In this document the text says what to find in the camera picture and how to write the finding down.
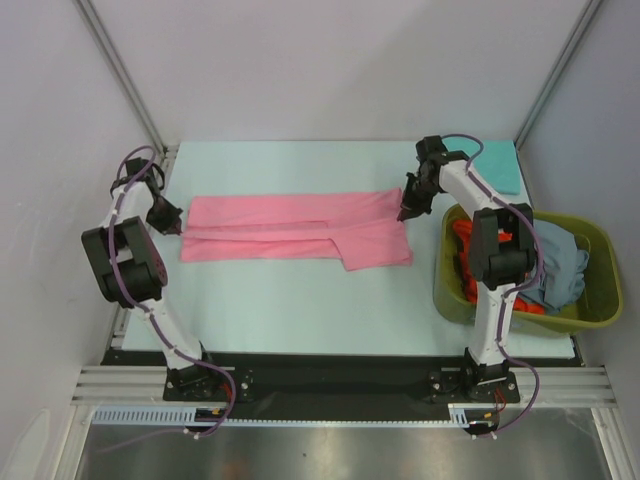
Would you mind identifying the grey slotted cable duct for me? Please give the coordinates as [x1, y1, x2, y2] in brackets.
[91, 405, 494, 431]

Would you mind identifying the pink t shirt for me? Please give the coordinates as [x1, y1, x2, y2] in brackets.
[180, 188, 413, 271]

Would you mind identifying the aluminium frame rail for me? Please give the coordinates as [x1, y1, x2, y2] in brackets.
[71, 366, 617, 408]

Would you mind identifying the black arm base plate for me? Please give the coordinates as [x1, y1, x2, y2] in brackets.
[99, 349, 521, 422]

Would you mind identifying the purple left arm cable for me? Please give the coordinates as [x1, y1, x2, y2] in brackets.
[109, 145, 236, 441]

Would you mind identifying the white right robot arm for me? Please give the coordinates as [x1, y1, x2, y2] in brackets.
[397, 135, 543, 401]

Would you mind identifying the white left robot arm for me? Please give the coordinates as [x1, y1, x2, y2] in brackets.
[81, 147, 204, 371]

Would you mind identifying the grey blue t shirt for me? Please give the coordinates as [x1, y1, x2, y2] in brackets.
[518, 220, 589, 314]

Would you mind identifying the aluminium corner post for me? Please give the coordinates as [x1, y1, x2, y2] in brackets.
[514, 0, 606, 150]
[72, 0, 179, 160]

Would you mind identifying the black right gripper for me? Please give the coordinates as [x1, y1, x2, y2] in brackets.
[399, 172, 442, 222]

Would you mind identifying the right aluminium corner post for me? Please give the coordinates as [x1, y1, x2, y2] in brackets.
[514, 0, 606, 150]

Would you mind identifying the orange t shirt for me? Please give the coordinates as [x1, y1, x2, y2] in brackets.
[452, 219, 545, 315]

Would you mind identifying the left aluminium corner post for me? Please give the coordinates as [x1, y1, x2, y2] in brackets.
[72, 0, 179, 160]

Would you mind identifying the olive green plastic basket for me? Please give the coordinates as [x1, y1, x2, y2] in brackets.
[434, 205, 623, 337]

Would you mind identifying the folded teal t shirt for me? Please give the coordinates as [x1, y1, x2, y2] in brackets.
[443, 136, 521, 195]

